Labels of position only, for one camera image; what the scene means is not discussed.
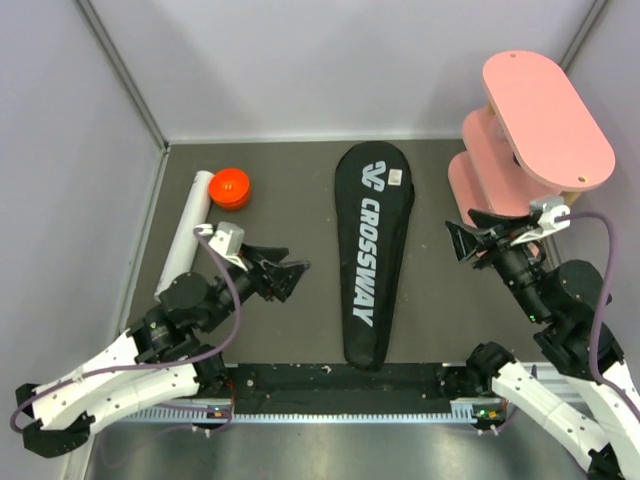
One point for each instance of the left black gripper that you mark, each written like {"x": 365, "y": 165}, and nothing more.
{"x": 282, "y": 277}

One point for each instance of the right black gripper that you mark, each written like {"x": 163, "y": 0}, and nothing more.
{"x": 487, "y": 220}

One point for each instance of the white shuttlecock tube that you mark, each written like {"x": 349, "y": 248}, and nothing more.
{"x": 183, "y": 247}

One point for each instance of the black racket bag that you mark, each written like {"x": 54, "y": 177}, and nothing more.
{"x": 373, "y": 197}

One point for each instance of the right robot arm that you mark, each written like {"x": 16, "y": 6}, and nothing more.
{"x": 569, "y": 302}

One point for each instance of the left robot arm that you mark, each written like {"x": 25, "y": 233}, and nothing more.
{"x": 157, "y": 359}

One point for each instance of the orange bowl stack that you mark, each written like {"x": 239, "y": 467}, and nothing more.
{"x": 230, "y": 189}

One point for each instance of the pink tiered shelf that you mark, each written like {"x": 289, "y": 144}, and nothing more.
{"x": 533, "y": 138}

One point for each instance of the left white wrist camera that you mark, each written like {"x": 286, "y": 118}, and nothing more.
{"x": 223, "y": 240}

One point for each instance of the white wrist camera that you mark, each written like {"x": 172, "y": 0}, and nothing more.
{"x": 223, "y": 240}
{"x": 547, "y": 216}

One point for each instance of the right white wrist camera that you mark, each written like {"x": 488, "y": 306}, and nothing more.
{"x": 547, "y": 216}

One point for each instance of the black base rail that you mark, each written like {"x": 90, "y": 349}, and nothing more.
{"x": 336, "y": 389}

